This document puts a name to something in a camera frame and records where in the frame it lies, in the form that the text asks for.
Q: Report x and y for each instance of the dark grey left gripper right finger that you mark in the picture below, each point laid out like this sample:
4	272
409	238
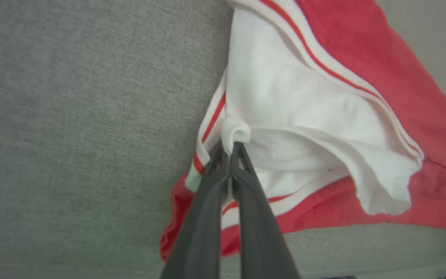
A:
258	232

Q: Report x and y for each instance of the grey fabric sofa cushion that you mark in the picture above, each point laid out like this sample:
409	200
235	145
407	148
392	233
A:
72	116

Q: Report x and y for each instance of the red and white t-shirt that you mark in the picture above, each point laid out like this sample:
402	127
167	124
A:
304	97

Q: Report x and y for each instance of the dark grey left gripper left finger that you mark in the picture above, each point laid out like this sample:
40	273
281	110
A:
203	217

